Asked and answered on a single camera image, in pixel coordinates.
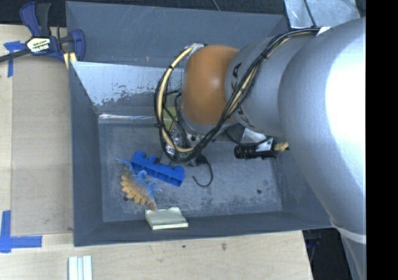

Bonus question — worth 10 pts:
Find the blue toy building block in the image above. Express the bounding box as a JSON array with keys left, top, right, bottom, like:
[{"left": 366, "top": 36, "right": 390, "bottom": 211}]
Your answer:
[{"left": 130, "top": 151, "right": 186, "bottom": 187}]

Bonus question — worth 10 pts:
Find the blue and orange toy dinosaur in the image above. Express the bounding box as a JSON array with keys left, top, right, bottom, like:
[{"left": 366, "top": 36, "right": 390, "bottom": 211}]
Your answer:
[{"left": 116, "top": 157, "right": 163, "bottom": 212}]

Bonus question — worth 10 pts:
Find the grey metal bin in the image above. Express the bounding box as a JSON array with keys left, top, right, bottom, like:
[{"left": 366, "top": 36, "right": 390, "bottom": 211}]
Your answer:
[{"left": 65, "top": 1, "right": 333, "bottom": 247}]

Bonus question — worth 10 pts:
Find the pale yellow clear square block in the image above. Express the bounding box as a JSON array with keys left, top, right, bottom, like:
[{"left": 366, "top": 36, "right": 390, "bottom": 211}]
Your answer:
[{"left": 144, "top": 206, "right": 190, "bottom": 231}]

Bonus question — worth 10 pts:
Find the pale wood flat board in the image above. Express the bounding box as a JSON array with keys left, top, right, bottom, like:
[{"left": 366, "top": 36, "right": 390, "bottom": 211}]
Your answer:
[{"left": 11, "top": 57, "right": 75, "bottom": 236}]

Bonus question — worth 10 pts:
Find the black cylinder on white bracket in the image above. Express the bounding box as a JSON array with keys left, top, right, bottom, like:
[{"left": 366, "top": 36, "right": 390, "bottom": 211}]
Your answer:
[{"left": 233, "top": 136, "right": 290, "bottom": 161}]

